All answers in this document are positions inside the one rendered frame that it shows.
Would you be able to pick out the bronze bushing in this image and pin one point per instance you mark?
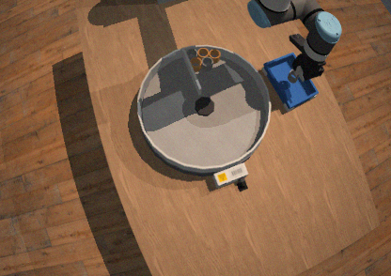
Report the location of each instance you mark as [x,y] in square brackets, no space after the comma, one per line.
[214,52]
[198,61]
[202,51]

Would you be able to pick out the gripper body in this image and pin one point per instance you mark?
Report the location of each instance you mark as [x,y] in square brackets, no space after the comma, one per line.
[314,68]

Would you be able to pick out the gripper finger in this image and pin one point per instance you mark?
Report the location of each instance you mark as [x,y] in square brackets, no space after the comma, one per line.
[297,69]

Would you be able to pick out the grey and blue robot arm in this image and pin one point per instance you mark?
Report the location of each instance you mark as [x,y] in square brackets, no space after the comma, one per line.
[324,28]

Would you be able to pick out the grey metal ring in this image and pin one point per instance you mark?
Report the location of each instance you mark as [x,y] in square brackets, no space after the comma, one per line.
[291,79]
[191,51]
[207,60]

